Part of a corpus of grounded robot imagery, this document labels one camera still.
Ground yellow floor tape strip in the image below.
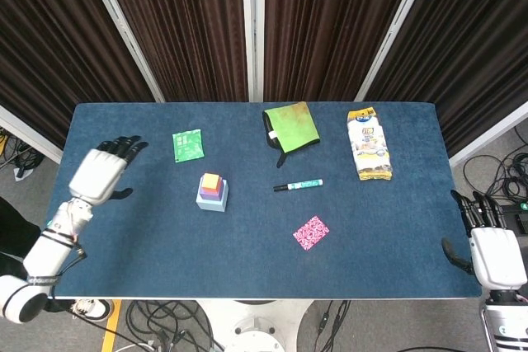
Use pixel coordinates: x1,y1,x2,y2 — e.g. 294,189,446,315
101,300,123,352

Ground medium purple cube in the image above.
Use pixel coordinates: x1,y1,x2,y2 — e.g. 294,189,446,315
198,176,226,199

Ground white partition frame post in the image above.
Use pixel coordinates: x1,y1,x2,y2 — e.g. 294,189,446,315
0,104,63,163
240,0,266,102
80,0,166,102
448,101,528,168
354,0,438,102

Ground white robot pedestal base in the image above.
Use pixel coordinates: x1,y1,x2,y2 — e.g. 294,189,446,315
197,298,314,352

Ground green cloth with black edge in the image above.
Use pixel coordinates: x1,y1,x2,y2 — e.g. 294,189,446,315
262,101,322,169

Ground white black sneaker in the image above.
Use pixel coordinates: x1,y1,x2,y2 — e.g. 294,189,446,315
72,298,115,322

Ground small orange cube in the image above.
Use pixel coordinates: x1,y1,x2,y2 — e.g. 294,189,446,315
201,172,224,192

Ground black floor cable bundle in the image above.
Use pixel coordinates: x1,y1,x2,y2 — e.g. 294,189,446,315
461,124,528,204
123,300,224,352
0,127,45,171

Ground black cable with inline switch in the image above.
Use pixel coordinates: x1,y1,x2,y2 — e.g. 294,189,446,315
313,298,351,352

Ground blue felt table mat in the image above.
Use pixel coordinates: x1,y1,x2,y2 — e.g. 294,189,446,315
40,101,483,300

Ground black box with green light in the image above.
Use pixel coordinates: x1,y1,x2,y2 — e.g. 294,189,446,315
498,201,528,237

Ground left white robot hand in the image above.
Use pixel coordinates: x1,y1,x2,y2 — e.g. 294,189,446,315
68,135,149,207

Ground teal marker pen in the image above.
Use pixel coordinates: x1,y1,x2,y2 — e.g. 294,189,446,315
272,178,324,193

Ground person in black clothing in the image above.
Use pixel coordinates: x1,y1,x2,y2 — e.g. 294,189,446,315
0,197,42,275

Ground dark brown curtain panel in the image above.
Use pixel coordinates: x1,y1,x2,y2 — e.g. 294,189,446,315
0,0,156,149
365,0,528,157
263,0,422,102
97,0,250,102

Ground large light blue cube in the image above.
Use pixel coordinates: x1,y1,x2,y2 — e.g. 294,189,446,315
196,178,229,213

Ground yellow white snack bag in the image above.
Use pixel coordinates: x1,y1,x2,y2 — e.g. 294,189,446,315
346,106,394,181

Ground green sachet packet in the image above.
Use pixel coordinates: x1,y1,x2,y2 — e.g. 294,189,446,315
172,129,205,163

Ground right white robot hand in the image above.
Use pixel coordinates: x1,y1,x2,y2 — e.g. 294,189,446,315
441,189,528,290

